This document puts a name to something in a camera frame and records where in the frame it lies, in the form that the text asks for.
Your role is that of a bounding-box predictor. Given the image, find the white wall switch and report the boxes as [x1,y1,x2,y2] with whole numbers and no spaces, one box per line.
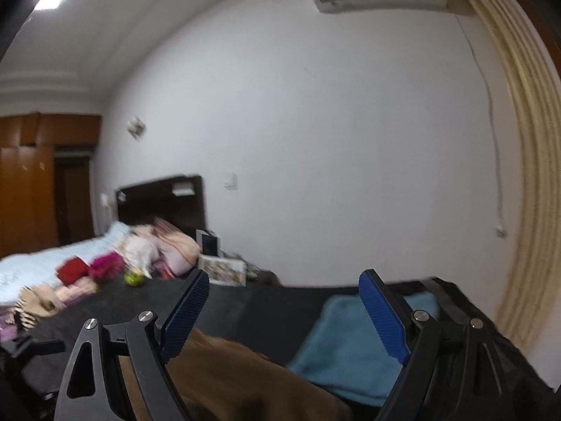
[223,172,239,191]

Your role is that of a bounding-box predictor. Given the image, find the brown wooden door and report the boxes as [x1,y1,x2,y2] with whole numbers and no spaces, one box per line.
[53,149,95,246]

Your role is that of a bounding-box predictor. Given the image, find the folded teal fleece garment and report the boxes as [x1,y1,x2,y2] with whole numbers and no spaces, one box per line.
[285,292,441,408]

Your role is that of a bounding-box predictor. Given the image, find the striped black white garment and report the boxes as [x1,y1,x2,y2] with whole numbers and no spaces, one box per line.
[13,299,39,331]

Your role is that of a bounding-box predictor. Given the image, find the green toy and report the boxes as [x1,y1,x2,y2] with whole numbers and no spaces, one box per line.
[124,271,146,287]

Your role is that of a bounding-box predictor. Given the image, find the black satin work cloth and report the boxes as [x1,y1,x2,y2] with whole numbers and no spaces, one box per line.
[1,276,560,420]

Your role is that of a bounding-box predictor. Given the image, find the beige folded garment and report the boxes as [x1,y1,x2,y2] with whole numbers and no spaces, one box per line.
[19,284,66,318]

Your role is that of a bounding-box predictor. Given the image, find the white bedside lamp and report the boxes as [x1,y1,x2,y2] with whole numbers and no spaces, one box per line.
[100,192,113,226]

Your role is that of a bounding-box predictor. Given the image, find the photo frame collage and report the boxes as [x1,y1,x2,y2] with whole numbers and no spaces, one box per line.
[198,255,246,287]

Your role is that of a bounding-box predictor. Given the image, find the white tablet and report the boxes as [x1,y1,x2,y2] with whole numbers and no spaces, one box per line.
[196,229,223,258]

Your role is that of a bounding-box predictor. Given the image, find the brown fleece sweater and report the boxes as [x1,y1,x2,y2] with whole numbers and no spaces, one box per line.
[118,328,352,421]

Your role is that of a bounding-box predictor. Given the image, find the wall lamp fixture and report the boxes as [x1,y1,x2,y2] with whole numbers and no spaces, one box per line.
[127,117,147,141]

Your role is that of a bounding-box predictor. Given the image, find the white crumpled blanket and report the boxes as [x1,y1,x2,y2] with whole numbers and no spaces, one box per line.
[121,225,160,279]

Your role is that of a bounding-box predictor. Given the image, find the magenta folded garment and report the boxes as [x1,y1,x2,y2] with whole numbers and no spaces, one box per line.
[88,251,124,283]

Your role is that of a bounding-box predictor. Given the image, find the white bed sheet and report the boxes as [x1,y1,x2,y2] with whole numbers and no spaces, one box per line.
[0,221,129,307]

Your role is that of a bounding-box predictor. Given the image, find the pink striped pillow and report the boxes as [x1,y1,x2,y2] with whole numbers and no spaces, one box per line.
[153,218,201,279]

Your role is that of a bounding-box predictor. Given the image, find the dark wooden headboard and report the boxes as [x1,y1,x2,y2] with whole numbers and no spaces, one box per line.
[115,174,207,238]

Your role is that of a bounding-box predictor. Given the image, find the orange wooden wardrobe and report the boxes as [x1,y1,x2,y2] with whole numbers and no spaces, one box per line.
[1,112,102,256]

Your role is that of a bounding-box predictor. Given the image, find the beige curtain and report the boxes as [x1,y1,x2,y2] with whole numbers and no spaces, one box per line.
[467,0,560,351]

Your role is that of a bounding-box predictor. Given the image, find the red folded garment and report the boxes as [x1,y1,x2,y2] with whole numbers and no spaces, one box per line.
[56,256,90,286]

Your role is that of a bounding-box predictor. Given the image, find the air conditioner power cable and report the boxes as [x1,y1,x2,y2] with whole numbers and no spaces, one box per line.
[452,12,508,238]

